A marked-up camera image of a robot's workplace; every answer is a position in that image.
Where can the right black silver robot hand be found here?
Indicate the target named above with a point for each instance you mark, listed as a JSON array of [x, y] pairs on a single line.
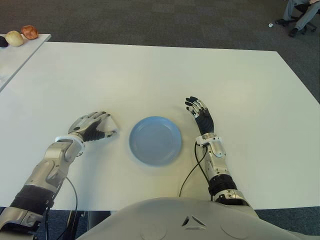
[[205, 121]]

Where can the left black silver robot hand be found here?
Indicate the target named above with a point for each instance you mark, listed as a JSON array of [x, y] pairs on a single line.
[[83, 125]]

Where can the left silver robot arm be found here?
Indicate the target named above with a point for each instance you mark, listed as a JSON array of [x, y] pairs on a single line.
[[50, 170]]

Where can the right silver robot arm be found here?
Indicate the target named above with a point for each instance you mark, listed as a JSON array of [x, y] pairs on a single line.
[[220, 165]]

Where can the blue round plate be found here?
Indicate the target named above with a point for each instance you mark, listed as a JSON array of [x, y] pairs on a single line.
[[155, 141]]

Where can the grey robot torso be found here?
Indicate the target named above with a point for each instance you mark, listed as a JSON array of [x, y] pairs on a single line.
[[200, 220]]

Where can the reddish brown bread roll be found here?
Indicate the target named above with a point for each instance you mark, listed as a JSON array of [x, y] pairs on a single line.
[[30, 32]]

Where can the pale bread roll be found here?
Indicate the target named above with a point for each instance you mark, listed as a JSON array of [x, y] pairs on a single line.
[[15, 38]]

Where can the black round item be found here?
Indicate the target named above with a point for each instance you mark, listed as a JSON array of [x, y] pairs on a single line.
[[3, 42]]

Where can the seated person in grey trousers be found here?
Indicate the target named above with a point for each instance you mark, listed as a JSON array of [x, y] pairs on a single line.
[[302, 17]]

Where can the black office chair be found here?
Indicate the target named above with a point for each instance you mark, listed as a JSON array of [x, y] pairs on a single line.
[[310, 25]]

